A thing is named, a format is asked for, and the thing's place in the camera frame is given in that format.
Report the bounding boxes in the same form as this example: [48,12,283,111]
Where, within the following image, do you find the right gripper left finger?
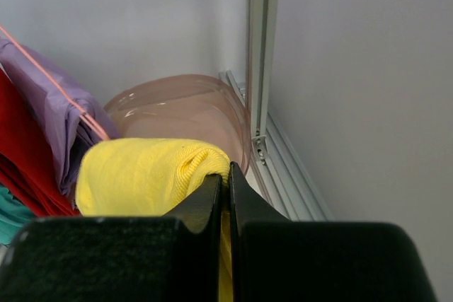
[1,175,222,301]

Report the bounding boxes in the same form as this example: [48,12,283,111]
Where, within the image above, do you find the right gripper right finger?
[229,163,436,301]

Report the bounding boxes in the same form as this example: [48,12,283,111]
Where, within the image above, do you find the yellow trousers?
[75,138,234,301]

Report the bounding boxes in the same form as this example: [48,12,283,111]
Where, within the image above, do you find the teal trousers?
[0,185,35,247]

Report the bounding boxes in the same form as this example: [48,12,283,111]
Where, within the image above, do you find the purple trousers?
[1,38,120,197]

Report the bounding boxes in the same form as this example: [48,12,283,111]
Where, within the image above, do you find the red trousers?
[1,72,79,217]

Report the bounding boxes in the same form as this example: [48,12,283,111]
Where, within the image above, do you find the pink translucent plastic basket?
[104,74,251,172]

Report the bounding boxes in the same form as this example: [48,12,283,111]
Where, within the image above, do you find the aluminium frame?
[219,0,333,221]

